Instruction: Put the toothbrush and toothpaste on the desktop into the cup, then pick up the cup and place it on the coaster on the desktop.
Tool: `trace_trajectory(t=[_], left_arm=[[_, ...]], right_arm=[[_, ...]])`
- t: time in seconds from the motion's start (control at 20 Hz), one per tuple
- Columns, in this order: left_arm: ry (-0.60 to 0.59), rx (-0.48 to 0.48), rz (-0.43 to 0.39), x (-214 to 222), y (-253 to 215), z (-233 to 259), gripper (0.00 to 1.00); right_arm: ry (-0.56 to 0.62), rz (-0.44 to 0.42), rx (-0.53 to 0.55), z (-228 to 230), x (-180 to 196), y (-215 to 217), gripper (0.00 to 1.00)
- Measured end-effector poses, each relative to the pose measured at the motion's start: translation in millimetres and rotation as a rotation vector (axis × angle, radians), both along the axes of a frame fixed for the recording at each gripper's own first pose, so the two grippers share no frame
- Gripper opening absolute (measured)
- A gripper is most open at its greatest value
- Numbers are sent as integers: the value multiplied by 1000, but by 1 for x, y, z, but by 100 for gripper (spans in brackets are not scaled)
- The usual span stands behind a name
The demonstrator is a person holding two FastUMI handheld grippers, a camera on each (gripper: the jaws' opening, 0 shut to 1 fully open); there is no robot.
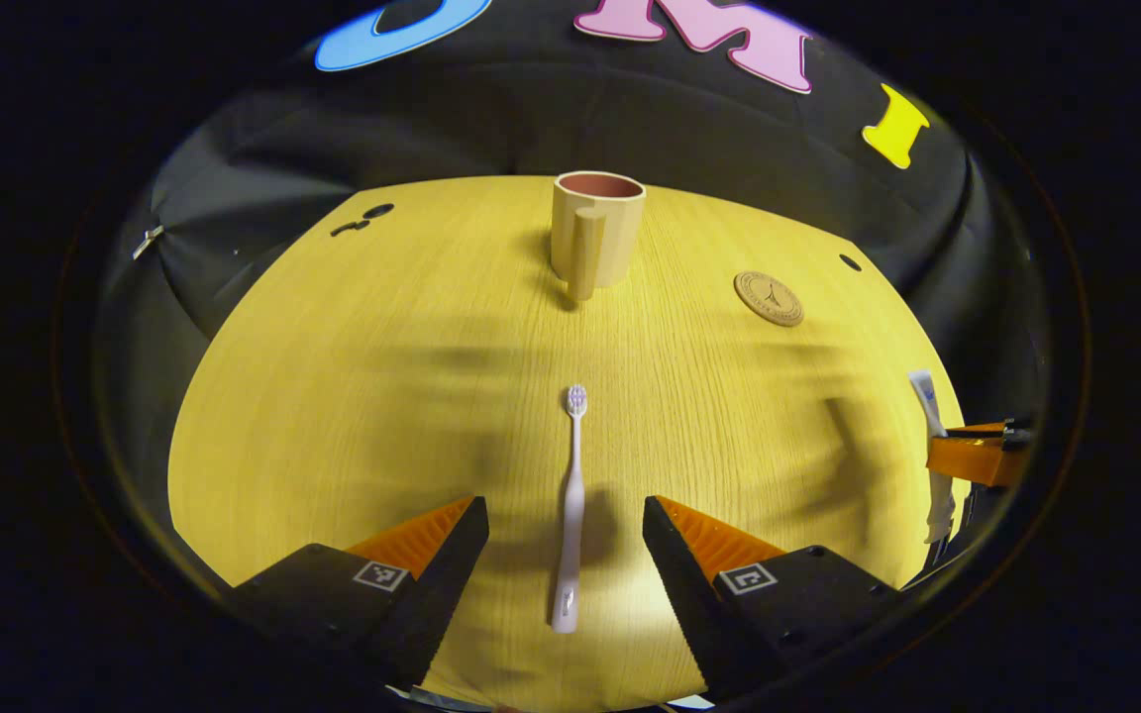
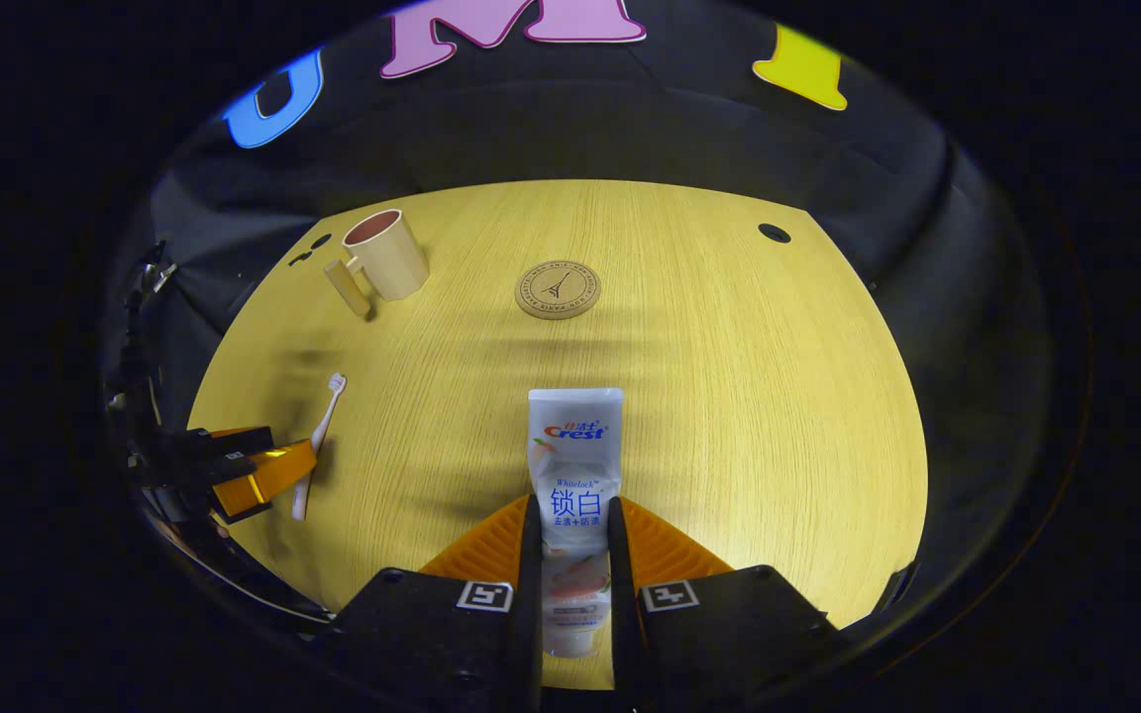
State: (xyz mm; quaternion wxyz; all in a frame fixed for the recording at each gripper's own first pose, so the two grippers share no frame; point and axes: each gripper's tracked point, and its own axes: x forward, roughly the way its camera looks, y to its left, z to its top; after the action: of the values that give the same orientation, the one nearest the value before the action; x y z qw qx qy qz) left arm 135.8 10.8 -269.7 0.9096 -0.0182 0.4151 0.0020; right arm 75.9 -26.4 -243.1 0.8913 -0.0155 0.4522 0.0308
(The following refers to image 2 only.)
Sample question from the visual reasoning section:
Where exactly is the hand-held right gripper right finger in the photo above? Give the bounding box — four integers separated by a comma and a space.
607, 494, 841, 713

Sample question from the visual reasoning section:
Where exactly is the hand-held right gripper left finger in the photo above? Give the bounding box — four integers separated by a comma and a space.
328, 493, 545, 713

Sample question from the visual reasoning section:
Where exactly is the pink toothbrush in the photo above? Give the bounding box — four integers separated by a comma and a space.
291, 372, 348, 522

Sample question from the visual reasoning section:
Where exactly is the white toothpaste tube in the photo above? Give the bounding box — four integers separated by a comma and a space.
528, 387, 625, 660

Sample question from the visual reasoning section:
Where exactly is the beige cup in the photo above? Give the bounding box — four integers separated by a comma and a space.
323, 209, 431, 319

